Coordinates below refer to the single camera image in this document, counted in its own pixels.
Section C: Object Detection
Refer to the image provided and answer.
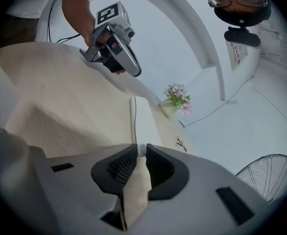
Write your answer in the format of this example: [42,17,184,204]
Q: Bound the round wooden table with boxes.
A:
[0,42,199,231]

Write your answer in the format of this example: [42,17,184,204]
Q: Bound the potted pink flowers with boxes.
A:
[159,83,193,118]

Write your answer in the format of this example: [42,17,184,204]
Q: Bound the white wall distribution box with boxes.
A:
[225,40,248,71]

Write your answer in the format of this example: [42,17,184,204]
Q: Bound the black wall cable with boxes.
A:
[182,75,254,128]

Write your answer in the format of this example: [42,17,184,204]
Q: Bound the person's left forearm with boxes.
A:
[62,0,97,47]

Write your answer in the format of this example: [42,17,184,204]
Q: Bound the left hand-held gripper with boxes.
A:
[79,0,142,77]

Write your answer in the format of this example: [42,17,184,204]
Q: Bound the person's left hand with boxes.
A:
[98,30,114,46]

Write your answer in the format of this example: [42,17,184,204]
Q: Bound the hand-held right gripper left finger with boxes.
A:
[28,143,138,235]

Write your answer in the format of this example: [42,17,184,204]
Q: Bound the person's dark trousers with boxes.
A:
[0,15,40,51]

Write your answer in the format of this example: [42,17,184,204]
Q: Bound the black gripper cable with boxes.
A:
[46,0,81,44]

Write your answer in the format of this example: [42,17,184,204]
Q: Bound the black standing fan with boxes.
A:
[235,154,287,204]

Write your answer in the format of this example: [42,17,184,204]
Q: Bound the small grey fisheye camera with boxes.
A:
[118,24,136,39]

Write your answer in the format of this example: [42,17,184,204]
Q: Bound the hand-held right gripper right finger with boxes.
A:
[128,143,274,235]

